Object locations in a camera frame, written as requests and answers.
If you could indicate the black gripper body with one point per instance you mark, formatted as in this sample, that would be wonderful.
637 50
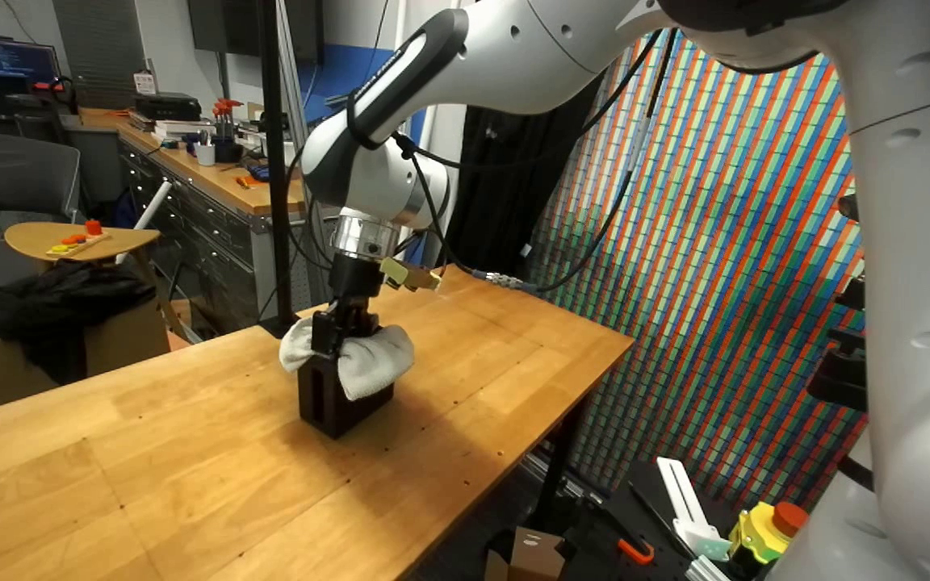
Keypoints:
354 282

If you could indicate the white towel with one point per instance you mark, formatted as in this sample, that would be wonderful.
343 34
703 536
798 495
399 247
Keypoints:
363 366

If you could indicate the black perforated box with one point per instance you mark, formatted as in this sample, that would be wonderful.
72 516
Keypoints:
325 405

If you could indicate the black vertical pole stand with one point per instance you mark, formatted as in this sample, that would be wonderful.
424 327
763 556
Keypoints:
283 123

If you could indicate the wooden workbench with drawers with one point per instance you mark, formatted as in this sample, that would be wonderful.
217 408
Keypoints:
214 247

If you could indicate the black bag on box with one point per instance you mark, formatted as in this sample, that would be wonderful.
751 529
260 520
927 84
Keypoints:
45 316

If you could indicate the round wooden stool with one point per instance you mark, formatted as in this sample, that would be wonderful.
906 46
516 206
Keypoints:
75 242

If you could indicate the small cardboard box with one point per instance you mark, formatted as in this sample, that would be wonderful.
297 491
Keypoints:
524 556

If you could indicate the grey office chair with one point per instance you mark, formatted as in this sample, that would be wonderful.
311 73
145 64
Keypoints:
40 179

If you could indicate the yellow red emergency stop button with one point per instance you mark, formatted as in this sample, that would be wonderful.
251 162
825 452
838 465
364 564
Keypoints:
766 531

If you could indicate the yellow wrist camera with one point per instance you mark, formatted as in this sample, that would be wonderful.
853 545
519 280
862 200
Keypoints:
409 276

